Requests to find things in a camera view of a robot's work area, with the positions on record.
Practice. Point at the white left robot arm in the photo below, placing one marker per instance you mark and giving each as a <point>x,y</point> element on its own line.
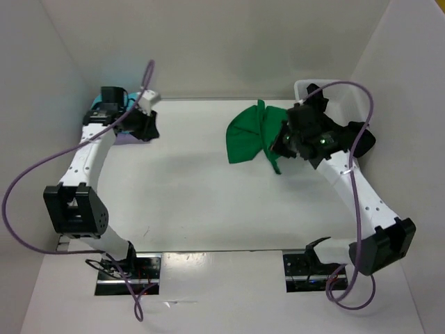
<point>74,206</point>

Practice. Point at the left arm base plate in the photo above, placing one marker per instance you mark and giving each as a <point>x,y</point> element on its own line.
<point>144,278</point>

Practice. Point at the cyan t shirt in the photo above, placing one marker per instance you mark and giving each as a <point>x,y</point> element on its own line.
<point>111,104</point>

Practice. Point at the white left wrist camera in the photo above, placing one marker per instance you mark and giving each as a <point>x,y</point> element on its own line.
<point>147,100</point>

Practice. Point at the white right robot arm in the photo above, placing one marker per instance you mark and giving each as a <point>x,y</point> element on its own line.
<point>332,149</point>

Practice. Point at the white plastic laundry basket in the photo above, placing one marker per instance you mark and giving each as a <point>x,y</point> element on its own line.
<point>345,102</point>

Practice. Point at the purple t shirt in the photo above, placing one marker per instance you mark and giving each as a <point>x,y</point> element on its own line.
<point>125,139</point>

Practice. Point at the green t shirt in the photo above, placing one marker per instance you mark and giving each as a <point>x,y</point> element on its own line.
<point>253,131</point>

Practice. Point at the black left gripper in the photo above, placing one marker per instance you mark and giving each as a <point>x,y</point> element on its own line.
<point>149,131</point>

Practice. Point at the black t shirt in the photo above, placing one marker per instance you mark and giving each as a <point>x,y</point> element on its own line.
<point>347,133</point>

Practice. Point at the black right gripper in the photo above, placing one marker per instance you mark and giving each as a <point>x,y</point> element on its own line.
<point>277,145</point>

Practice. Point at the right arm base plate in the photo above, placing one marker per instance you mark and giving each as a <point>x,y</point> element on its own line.
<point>303,276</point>

